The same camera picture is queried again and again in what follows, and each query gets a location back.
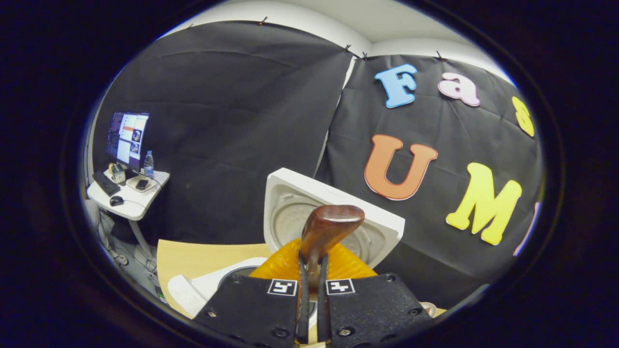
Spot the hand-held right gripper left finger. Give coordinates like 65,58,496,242
193,238,310,347

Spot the computer monitor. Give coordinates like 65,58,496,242
105,111,150,173

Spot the black keyboard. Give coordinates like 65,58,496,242
92,171,122,197

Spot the white oval dish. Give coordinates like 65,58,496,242
125,174,158,193

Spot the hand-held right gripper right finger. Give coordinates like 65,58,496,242
316,240,434,346

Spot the white rice cooker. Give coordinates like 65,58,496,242
167,167,406,330

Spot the white side table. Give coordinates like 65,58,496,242
86,167,171,257

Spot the wooden spoon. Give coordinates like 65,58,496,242
296,204,366,296

